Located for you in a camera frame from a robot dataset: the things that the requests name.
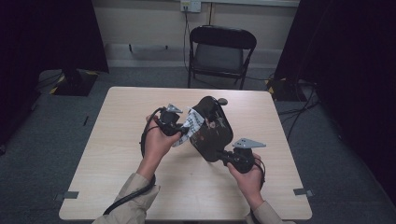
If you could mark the white checked cloth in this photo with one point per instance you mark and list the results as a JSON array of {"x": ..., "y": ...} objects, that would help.
[{"x": 193, "y": 123}]

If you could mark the person's left hand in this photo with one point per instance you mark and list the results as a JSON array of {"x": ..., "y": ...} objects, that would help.
[{"x": 157, "y": 146}]

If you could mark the black pen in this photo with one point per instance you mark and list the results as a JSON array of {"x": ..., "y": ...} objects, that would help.
[{"x": 86, "y": 120}]

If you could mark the white wall socket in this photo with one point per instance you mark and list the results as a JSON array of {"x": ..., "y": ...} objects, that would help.
[{"x": 190, "y": 5}]

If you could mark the black curtain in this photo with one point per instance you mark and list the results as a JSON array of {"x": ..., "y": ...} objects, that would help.
[
  {"x": 348, "y": 62},
  {"x": 46, "y": 37}
]

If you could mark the small dark round disc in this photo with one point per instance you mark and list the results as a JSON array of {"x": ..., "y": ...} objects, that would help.
[{"x": 223, "y": 101}]

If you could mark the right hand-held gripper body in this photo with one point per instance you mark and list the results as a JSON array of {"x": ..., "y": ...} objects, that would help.
[{"x": 244, "y": 160}]

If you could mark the person's right hand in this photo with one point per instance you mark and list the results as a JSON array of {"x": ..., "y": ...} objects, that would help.
[{"x": 249, "y": 183}]

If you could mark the black stand base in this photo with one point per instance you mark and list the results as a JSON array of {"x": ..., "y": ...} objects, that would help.
[
  {"x": 74, "y": 84},
  {"x": 285, "y": 90}
]

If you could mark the black folding chair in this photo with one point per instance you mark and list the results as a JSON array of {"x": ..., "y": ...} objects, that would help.
[{"x": 218, "y": 57}]

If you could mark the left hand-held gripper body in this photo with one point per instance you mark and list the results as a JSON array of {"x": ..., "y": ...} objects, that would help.
[{"x": 169, "y": 123}]

